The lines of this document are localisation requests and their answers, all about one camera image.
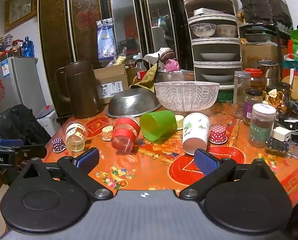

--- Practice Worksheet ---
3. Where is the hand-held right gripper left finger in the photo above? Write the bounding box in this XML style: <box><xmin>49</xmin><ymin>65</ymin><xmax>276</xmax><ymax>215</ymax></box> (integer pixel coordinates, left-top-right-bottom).
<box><xmin>16</xmin><ymin>147</ymin><xmax>113</xmax><ymax>202</ymax></box>

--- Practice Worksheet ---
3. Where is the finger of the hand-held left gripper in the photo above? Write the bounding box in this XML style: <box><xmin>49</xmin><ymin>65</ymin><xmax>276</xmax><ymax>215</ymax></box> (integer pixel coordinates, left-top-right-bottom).
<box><xmin>0</xmin><ymin>137</ymin><xmax>25</xmax><ymax>148</ymax></box>
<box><xmin>14</xmin><ymin>144</ymin><xmax>47</xmax><ymax>160</ymax></box>

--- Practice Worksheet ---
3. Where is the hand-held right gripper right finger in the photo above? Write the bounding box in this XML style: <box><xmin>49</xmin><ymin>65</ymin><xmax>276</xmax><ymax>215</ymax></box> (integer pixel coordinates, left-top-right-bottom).
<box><xmin>179</xmin><ymin>148</ymin><xmax>275</xmax><ymax>203</ymax></box>

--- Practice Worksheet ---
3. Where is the clear labelled plastic cup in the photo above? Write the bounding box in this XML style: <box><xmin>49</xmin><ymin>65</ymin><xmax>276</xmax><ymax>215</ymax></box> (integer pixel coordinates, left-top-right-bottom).
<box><xmin>64</xmin><ymin>121</ymin><xmax>89</xmax><ymax>153</ymax></box>

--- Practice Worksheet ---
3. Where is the white paper cup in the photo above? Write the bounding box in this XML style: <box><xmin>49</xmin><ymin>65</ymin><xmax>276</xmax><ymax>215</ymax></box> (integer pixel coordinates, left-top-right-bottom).
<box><xmin>182</xmin><ymin>112</ymin><xmax>211</xmax><ymax>156</ymax></box>

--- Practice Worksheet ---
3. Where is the red banded clear cup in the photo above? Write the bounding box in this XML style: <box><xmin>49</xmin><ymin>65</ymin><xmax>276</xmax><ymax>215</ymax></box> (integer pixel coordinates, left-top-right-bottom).
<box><xmin>110</xmin><ymin>115</ymin><xmax>141</xmax><ymax>154</ymax></box>

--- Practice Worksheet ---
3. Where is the small yellow cup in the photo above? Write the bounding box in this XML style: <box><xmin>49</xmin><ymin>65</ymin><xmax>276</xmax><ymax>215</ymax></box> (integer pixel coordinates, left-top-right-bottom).
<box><xmin>174</xmin><ymin>115</ymin><xmax>185</xmax><ymax>130</ymax></box>

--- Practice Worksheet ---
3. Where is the green plastic cup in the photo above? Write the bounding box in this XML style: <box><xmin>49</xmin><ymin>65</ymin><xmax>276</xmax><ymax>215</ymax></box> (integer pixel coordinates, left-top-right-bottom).
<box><xmin>139</xmin><ymin>110</ymin><xmax>177</xmax><ymax>142</ymax></box>

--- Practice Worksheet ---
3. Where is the purple dotted cupcake liner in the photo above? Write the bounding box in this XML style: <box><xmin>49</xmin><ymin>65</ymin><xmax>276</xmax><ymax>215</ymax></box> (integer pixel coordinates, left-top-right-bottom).
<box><xmin>51</xmin><ymin>137</ymin><xmax>66</xmax><ymax>153</ymax></box>

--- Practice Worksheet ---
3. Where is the red dotted cupcake liner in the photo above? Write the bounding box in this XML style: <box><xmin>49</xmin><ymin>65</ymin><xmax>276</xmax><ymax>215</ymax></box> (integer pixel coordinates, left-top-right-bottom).
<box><xmin>209</xmin><ymin>125</ymin><xmax>228</xmax><ymax>144</ymax></box>

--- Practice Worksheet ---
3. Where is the orange dotted cupcake liner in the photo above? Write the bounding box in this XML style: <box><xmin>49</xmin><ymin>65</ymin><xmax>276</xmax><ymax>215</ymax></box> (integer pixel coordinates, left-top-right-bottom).
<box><xmin>101</xmin><ymin>126</ymin><xmax>114</xmax><ymax>141</ymax></box>

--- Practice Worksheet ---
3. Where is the white carton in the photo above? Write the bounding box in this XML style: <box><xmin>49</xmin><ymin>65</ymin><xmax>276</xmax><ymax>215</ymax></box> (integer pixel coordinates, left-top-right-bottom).
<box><xmin>35</xmin><ymin>106</ymin><xmax>61</xmax><ymax>137</ymax></box>

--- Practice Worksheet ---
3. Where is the red floral tablecloth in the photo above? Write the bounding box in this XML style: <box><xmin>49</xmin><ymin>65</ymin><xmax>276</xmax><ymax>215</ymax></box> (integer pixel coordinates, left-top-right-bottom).
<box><xmin>42</xmin><ymin>99</ymin><xmax>298</xmax><ymax>208</ymax></box>

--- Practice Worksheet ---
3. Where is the grey refrigerator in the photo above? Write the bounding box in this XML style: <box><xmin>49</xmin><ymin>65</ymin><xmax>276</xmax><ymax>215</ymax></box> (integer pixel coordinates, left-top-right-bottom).
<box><xmin>0</xmin><ymin>56</ymin><xmax>47</xmax><ymax>125</ymax></box>

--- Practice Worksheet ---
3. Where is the white lidded plastic jar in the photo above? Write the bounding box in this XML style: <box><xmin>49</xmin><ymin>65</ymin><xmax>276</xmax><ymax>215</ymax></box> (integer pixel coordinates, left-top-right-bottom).
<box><xmin>248</xmin><ymin>103</ymin><xmax>277</xmax><ymax>148</ymax></box>

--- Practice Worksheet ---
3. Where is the green plastic basket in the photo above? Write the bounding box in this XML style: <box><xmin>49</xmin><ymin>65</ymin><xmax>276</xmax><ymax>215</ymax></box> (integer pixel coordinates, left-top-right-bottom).
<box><xmin>216</xmin><ymin>90</ymin><xmax>235</xmax><ymax>102</ymax></box>

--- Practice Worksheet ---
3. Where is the brown plastic pitcher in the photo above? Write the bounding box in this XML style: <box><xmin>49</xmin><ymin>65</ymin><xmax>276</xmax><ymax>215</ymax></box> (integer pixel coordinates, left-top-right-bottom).
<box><xmin>54</xmin><ymin>60</ymin><xmax>104</xmax><ymax>119</ymax></box>

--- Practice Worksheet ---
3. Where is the white plastic basket bowl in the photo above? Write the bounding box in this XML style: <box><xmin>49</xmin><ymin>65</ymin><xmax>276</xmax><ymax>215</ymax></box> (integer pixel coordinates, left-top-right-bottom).
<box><xmin>154</xmin><ymin>81</ymin><xmax>220</xmax><ymax>112</ymax></box>

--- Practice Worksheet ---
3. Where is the steel colander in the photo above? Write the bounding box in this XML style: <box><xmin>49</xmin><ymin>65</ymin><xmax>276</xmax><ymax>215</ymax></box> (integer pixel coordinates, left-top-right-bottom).
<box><xmin>105</xmin><ymin>88</ymin><xmax>162</xmax><ymax>119</ymax></box>

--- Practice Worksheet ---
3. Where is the dark jar with black lid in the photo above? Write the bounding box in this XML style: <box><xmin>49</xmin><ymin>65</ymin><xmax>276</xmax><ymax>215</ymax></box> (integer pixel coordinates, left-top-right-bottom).
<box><xmin>243</xmin><ymin>88</ymin><xmax>263</xmax><ymax>125</ymax></box>

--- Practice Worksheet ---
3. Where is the toy truck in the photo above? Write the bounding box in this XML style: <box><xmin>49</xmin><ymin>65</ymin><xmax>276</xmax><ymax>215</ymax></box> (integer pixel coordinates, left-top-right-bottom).
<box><xmin>265</xmin><ymin>126</ymin><xmax>292</xmax><ymax>155</ymax></box>

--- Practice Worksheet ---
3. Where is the tall clear glass jar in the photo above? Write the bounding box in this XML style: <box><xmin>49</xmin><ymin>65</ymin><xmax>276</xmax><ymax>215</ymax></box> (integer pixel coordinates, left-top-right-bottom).
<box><xmin>233</xmin><ymin>71</ymin><xmax>251</xmax><ymax>119</ymax></box>

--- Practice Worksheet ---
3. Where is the labelled cardboard box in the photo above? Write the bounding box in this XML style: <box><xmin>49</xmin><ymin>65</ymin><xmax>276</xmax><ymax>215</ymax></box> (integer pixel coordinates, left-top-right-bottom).
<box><xmin>93</xmin><ymin>63</ymin><xmax>129</xmax><ymax>105</ymax></box>

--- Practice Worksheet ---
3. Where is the steel basin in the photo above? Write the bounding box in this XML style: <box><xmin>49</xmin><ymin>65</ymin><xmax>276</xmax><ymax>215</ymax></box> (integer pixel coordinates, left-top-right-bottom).
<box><xmin>158</xmin><ymin>69</ymin><xmax>196</xmax><ymax>83</ymax></box>

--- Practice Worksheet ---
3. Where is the black and white box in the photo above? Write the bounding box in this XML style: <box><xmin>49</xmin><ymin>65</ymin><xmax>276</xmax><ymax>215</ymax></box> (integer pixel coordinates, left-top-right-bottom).
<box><xmin>277</xmin><ymin>118</ymin><xmax>298</xmax><ymax>132</ymax></box>

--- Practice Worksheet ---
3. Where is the golden ornament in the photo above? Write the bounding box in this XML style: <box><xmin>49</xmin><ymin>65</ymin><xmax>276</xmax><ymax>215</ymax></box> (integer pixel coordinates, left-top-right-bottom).
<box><xmin>266</xmin><ymin>89</ymin><xmax>286</xmax><ymax>106</ymax></box>

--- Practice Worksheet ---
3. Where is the group of jars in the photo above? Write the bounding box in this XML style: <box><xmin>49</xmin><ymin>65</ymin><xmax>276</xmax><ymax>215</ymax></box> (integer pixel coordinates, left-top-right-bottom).
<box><xmin>0</xmin><ymin>34</ymin><xmax>23</xmax><ymax>58</ymax></box>

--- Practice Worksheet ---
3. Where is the blue water bottle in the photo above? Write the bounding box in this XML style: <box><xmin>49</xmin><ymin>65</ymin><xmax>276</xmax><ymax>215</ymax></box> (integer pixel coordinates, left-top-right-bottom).
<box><xmin>22</xmin><ymin>36</ymin><xmax>35</xmax><ymax>58</ymax></box>

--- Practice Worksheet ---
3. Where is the red lidded jar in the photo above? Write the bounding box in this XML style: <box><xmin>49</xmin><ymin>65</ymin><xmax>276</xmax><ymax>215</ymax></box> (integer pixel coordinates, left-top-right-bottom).
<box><xmin>244</xmin><ymin>68</ymin><xmax>264</xmax><ymax>92</ymax></box>

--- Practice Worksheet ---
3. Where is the olive green cloth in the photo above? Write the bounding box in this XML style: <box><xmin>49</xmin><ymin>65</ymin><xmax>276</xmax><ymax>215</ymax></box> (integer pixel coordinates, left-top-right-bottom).
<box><xmin>129</xmin><ymin>63</ymin><xmax>160</xmax><ymax>93</ymax></box>

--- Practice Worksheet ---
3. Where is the pink cloth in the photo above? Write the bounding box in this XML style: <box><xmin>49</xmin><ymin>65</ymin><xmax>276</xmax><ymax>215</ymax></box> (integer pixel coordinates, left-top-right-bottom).
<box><xmin>163</xmin><ymin>58</ymin><xmax>181</xmax><ymax>73</ymax></box>

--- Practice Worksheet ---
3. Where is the red labelled soda bottle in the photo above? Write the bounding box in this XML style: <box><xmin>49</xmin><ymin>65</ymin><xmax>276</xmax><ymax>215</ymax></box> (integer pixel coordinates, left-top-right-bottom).
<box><xmin>136</xmin><ymin>58</ymin><xmax>147</xmax><ymax>83</ymax></box>

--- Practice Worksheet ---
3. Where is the brown knitted hat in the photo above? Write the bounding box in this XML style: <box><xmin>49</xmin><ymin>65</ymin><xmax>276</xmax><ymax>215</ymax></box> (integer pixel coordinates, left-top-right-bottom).
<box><xmin>159</xmin><ymin>47</ymin><xmax>176</xmax><ymax>62</ymax></box>

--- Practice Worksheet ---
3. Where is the grey tiered dish rack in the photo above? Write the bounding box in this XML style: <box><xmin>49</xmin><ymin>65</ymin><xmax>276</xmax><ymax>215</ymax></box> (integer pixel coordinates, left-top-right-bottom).
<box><xmin>180</xmin><ymin>0</ymin><xmax>243</xmax><ymax>91</ymax></box>

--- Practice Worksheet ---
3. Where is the white tissue paper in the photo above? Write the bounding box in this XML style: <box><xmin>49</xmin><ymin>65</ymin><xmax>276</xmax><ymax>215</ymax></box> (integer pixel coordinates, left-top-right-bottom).
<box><xmin>143</xmin><ymin>52</ymin><xmax>162</xmax><ymax>63</ymax></box>

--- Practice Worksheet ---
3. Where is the blue printed plastic bag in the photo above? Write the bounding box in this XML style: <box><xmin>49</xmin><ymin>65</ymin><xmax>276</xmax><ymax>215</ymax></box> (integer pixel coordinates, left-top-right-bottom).
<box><xmin>96</xmin><ymin>18</ymin><xmax>118</xmax><ymax>61</ymax></box>

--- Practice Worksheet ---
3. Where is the dark wooden wardrobe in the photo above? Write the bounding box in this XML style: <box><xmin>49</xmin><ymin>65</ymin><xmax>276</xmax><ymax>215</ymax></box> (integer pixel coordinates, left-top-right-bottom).
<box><xmin>35</xmin><ymin>0</ymin><xmax>195</xmax><ymax>120</ymax></box>

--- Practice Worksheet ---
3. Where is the plain cardboard box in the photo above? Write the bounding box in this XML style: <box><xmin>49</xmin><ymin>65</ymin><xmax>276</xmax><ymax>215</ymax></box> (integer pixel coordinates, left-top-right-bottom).
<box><xmin>241</xmin><ymin>39</ymin><xmax>289</xmax><ymax>71</ymax></box>

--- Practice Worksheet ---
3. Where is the blue floral bowl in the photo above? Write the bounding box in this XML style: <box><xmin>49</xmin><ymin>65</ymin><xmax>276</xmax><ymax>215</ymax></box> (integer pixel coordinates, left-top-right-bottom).
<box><xmin>190</xmin><ymin>23</ymin><xmax>217</xmax><ymax>39</ymax></box>

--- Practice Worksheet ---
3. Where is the pink floral bowl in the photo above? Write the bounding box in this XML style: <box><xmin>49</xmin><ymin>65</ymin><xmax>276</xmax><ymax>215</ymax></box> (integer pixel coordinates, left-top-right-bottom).
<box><xmin>216</xmin><ymin>24</ymin><xmax>239</xmax><ymax>38</ymax></box>

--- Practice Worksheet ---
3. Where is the small white box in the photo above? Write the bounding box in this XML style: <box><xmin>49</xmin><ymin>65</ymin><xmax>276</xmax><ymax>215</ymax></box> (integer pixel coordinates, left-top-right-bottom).
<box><xmin>193</xmin><ymin>8</ymin><xmax>220</xmax><ymax>16</ymax></box>

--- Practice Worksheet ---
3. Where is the large black bag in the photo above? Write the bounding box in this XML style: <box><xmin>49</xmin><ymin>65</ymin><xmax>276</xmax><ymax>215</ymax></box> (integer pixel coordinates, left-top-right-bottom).
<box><xmin>235</xmin><ymin>0</ymin><xmax>294</xmax><ymax>28</ymax></box>

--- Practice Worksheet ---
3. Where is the black ribbed hose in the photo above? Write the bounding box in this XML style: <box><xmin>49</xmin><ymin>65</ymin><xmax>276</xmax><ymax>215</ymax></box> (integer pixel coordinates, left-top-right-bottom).
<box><xmin>283</xmin><ymin>98</ymin><xmax>298</xmax><ymax>117</ymax></box>

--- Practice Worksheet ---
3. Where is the framed wall clock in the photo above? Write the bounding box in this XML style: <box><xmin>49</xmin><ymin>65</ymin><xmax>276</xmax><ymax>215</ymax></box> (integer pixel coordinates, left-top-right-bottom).
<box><xmin>4</xmin><ymin>0</ymin><xmax>38</xmax><ymax>32</ymax></box>

